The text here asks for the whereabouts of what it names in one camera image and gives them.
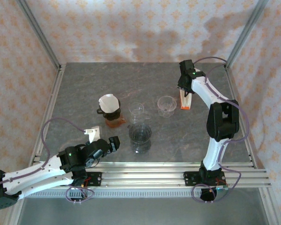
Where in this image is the white orange filter pack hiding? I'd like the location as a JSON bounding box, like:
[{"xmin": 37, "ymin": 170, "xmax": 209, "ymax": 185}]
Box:
[{"xmin": 179, "ymin": 90, "xmax": 192, "ymax": 110}]

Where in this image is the orange plastic server jug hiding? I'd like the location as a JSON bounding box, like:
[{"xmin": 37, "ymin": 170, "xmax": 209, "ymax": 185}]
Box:
[{"xmin": 104, "ymin": 112, "xmax": 127, "ymax": 128}]

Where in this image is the clear plastic dripper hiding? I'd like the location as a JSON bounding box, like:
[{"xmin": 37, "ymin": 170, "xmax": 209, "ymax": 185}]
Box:
[{"xmin": 157, "ymin": 95, "xmax": 178, "ymax": 117}]

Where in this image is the smoky grey plastic dripper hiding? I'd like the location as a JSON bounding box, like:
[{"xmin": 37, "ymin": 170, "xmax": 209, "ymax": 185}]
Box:
[{"xmin": 128, "ymin": 124, "xmax": 153, "ymax": 143}]

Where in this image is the dark green plastic dripper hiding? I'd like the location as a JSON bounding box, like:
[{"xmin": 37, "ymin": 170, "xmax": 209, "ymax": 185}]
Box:
[{"xmin": 96, "ymin": 103, "xmax": 122, "ymax": 119}]

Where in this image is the clear plastic server jug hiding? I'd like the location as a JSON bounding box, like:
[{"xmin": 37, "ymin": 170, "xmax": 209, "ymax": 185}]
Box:
[{"xmin": 127, "ymin": 102, "xmax": 152, "ymax": 125}]

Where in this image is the white paper coffee filter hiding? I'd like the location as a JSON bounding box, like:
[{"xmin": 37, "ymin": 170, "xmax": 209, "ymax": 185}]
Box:
[{"xmin": 98, "ymin": 93, "xmax": 120, "ymax": 113}]

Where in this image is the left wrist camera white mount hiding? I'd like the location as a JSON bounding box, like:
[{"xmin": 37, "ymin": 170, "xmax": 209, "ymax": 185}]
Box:
[{"xmin": 83, "ymin": 126, "xmax": 101, "ymax": 143}]

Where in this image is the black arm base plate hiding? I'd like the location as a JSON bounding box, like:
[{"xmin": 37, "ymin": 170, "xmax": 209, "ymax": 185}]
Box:
[
  {"xmin": 59, "ymin": 172, "xmax": 103, "ymax": 188},
  {"xmin": 184, "ymin": 171, "xmax": 225, "ymax": 188}
]

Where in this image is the aluminium table side rail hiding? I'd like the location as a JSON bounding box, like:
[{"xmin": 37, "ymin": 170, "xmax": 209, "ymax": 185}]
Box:
[
  {"xmin": 28, "ymin": 64, "xmax": 67, "ymax": 170},
  {"xmin": 224, "ymin": 67, "xmax": 258, "ymax": 170}
]

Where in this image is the grey slotted cable duct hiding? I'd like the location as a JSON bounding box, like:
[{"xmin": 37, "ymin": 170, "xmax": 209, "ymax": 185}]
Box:
[{"xmin": 23, "ymin": 188, "xmax": 266, "ymax": 199}]

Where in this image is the aluminium frame post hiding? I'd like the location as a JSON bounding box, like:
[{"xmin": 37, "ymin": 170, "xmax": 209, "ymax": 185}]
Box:
[
  {"xmin": 224, "ymin": 0, "xmax": 270, "ymax": 71},
  {"xmin": 15, "ymin": 0, "xmax": 62, "ymax": 71}
]

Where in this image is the aluminium frame bar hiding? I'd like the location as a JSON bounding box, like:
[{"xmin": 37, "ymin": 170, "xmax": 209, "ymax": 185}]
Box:
[
  {"xmin": 259, "ymin": 187, "xmax": 281, "ymax": 225},
  {"xmin": 4, "ymin": 187, "xmax": 26, "ymax": 225}
]

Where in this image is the black cable connector block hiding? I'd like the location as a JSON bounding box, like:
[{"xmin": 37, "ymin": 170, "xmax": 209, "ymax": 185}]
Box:
[{"xmin": 200, "ymin": 188, "xmax": 218, "ymax": 203}]

